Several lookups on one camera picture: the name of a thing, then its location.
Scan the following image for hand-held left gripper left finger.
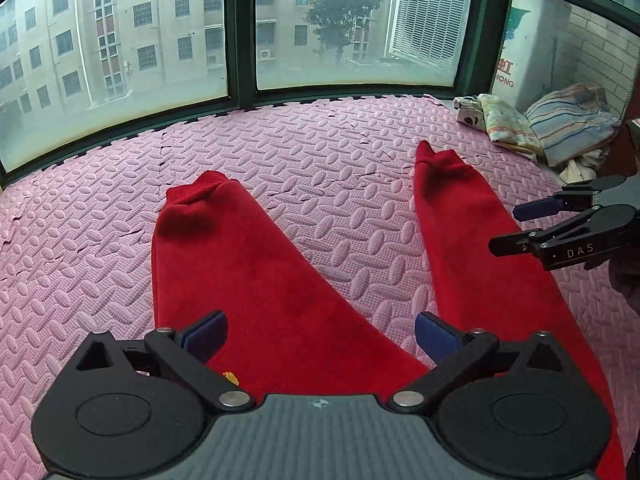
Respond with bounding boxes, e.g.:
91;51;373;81
75;310;256;414

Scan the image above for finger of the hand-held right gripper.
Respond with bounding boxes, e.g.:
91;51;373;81
513;176;629;222
488;203;637;259

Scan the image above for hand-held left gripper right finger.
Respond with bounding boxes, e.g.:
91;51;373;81
387;311;567;412

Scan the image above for red pants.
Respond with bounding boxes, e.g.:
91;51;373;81
151;140;627;480

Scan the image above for plain white cloth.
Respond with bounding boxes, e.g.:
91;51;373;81
557;148;605;184

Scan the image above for yellow patterned cloth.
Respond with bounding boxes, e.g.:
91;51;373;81
477;93;545;162

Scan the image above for striped pastel cloth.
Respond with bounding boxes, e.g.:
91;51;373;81
525;82;622;167

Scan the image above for dark wooden furniture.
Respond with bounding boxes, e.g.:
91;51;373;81
598;118;640;182

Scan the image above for white spotted cloth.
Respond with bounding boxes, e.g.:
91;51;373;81
453;94;489;132

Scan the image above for pink foam floor mat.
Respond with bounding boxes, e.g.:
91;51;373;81
0;94;640;480

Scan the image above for white louvered air conditioner unit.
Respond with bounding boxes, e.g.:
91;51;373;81
384;0;474;69

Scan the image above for green tree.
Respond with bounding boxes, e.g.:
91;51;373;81
304;0;385;64

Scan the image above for beige apartment building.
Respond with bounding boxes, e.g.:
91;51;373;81
0;0;396;111

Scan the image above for wall poster with red letters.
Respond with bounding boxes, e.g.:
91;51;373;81
491;4;532;102

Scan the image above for dark green window frame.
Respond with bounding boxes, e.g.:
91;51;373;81
0;0;640;192

